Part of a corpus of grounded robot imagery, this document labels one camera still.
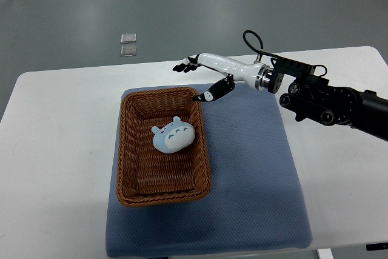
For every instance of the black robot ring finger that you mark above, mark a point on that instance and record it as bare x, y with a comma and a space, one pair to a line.
193, 58

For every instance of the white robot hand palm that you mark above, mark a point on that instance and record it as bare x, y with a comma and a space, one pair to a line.
250, 74

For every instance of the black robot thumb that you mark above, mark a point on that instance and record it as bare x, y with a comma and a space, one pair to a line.
217, 90

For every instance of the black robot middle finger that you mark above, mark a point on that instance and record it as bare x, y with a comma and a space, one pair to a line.
180, 67

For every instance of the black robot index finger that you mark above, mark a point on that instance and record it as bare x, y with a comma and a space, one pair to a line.
190, 68

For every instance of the blue white plush toy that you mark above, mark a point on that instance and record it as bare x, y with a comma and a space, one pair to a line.
174, 136

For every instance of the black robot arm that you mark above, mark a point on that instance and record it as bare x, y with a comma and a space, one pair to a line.
309, 96

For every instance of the brown wicker basket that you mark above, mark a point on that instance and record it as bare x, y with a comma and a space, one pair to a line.
146, 176

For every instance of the upper clear floor plate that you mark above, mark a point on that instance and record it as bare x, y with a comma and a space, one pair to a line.
128, 38

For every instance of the blue quilted mat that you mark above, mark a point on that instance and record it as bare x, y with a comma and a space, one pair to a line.
255, 204

